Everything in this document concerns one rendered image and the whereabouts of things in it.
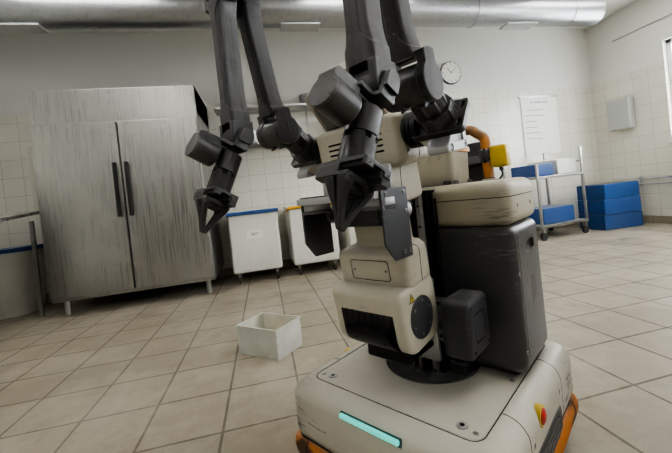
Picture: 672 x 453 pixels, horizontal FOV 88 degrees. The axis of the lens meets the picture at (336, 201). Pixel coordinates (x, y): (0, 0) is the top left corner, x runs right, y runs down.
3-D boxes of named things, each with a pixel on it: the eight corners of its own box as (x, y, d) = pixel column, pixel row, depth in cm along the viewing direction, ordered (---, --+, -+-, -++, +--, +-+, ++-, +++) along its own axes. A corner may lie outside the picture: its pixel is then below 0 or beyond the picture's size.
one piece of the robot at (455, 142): (447, 151, 82) (439, 103, 81) (468, 147, 79) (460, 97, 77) (427, 156, 75) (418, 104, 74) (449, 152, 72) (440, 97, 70)
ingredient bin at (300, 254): (295, 277, 373) (287, 206, 372) (289, 267, 435) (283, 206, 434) (343, 270, 385) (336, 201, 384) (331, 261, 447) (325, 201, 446)
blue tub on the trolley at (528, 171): (529, 177, 478) (527, 166, 478) (554, 175, 439) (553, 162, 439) (511, 179, 470) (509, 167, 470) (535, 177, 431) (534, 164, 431)
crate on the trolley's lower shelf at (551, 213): (549, 218, 491) (547, 204, 491) (575, 219, 455) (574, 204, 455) (519, 223, 472) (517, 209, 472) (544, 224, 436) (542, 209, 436)
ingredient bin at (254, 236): (233, 287, 359) (225, 213, 358) (235, 275, 421) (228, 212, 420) (285, 279, 372) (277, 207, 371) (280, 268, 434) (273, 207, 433)
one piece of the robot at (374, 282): (376, 308, 120) (340, 132, 113) (488, 328, 93) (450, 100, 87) (324, 348, 101) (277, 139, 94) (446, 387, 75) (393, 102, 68)
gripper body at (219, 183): (212, 193, 77) (223, 164, 79) (192, 196, 84) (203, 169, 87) (237, 204, 81) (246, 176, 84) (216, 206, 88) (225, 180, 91)
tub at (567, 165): (546, 175, 496) (545, 161, 495) (577, 172, 454) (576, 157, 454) (528, 177, 483) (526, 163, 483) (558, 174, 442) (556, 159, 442)
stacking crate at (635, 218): (615, 223, 501) (613, 209, 501) (644, 225, 462) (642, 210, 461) (579, 228, 491) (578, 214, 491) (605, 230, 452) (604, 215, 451)
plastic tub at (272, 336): (238, 353, 195) (234, 325, 194) (265, 337, 213) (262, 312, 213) (278, 361, 179) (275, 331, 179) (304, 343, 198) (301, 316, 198)
